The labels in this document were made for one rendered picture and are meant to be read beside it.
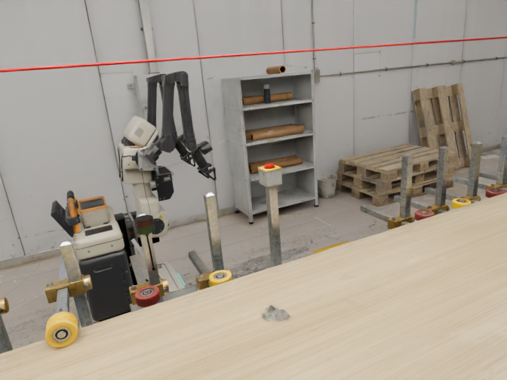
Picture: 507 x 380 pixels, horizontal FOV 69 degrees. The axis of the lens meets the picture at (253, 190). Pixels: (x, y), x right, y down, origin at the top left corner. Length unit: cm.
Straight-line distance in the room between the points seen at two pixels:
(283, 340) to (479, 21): 618
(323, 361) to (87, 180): 333
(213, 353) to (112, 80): 321
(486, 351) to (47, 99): 365
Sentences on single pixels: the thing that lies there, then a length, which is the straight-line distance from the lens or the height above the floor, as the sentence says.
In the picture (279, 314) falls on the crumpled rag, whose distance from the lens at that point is 111.
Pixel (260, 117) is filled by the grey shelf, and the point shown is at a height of 109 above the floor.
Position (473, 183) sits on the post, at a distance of 233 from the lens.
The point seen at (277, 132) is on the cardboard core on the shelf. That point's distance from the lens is 400.
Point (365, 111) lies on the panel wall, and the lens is 522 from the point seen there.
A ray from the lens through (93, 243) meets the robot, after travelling 218.
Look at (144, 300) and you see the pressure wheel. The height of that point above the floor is 90.
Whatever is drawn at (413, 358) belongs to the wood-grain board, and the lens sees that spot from 104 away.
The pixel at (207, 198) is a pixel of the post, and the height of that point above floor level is 115.
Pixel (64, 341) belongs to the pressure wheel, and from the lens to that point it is 122.
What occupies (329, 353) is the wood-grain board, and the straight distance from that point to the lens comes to 102.
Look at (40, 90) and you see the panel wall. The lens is 390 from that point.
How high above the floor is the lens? 158
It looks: 18 degrees down
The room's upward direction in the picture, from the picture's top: 5 degrees counter-clockwise
